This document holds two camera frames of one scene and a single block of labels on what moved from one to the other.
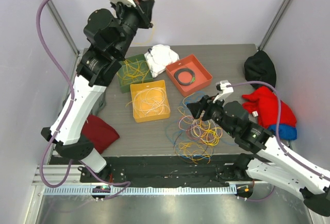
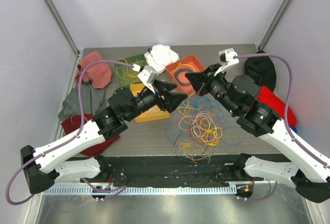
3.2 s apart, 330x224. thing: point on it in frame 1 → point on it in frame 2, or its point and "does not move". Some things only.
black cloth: (260, 67) does not move
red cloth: (263, 104) does not move
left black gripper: (144, 8) → (171, 100)
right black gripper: (205, 103) → (200, 81)
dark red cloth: (101, 135) → (73, 122)
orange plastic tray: (188, 75) does not move
